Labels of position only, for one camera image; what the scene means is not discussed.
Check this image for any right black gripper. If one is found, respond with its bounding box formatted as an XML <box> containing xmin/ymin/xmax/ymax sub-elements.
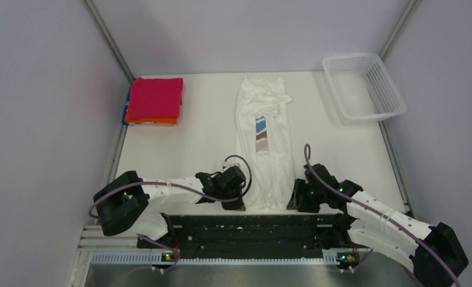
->
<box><xmin>287</xmin><ymin>178</ymin><xmax>326</xmax><ymax>213</ymax></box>

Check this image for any white printed t-shirt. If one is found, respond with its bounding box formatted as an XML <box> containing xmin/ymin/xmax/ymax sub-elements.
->
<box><xmin>234</xmin><ymin>77</ymin><xmax>295</xmax><ymax>211</ymax></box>

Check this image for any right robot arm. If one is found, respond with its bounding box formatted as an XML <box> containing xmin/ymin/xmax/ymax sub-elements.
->
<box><xmin>287</xmin><ymin>164</ymin><xmax>469</xmax><ymax>286</ymax></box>

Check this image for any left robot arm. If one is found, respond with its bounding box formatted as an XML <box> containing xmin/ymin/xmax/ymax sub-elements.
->
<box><xmin>88</xmin><ymin>166</ymin><xmax>252</xmax><ymax>247</ymax></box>

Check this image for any right controller board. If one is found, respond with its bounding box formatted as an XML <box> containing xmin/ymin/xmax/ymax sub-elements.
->
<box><xmin>323</xmin><ymin>250</ymin><xmax>360</xmax><ymax>270</ymax></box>

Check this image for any controller board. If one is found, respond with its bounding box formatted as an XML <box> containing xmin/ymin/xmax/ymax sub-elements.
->
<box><xmin>150</xmin><ymin>251</ymin><xmax>180</xmax><ymax>265</ymax></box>
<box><xmin>323</xmin><ymin>250</ymin><xmax>360</xmax><ymax>270</ymax></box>

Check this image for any left controller board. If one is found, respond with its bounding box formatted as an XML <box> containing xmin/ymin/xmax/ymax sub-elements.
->
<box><xmin>150</xmin><ymin>251</ymin><xmax>180</xmax><ymax>265</ymax></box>

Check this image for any orange folded t-shirt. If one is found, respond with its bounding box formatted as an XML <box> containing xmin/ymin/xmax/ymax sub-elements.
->
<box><xmin>126</xmin><ymin>109</ymin><xmax>179</xmax><ymax>125</ymax></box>

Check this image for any white plastic basket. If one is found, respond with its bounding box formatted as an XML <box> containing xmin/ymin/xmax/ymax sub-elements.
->
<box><xmin>322</xmin><ymin>53</ymin><xmax>407</xmax><ymax>124</ymax></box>

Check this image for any red folded t-shirt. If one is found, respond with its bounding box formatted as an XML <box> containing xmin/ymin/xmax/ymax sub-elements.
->
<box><xmin>128</xmin><ymin>78</ymin><xmax>183</xmax><ymax>121</ymax></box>

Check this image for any blue folded t-shirt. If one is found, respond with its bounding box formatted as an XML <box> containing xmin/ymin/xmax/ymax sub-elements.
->
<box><xmin>121</xmin><ymin>91</ymin><xmax>130</xmax><ymax>126</ymax></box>

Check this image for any black mounting base rail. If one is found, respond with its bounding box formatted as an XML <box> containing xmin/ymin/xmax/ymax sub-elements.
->
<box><xmin>137</xmin><ymin>215</ymin><xmax>364</xmax><ymax>261</ymax></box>

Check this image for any right aluminium frame post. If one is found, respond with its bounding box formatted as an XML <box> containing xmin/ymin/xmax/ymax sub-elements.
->
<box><xmin>379</xmin><ymin>0</ymin><xmax>422</xmax><ymax>62</ymax></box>

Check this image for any aluminium frame post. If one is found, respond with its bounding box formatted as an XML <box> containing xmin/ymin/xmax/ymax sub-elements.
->
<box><xmin>379</xmin><ymin>0</ymin><xmax>422</xmax><ymax>62</ymax></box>
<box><xmin>81</xmin><ymin>0</ymin><xmax>135</xmax><ymax>84</ymax></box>

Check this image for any left aluminium frame post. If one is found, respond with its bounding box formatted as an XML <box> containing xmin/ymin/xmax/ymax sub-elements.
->
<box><xmin>81</xmin><ymin>0</ymin><xmax>135</xmax><ymax>84</ymax></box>

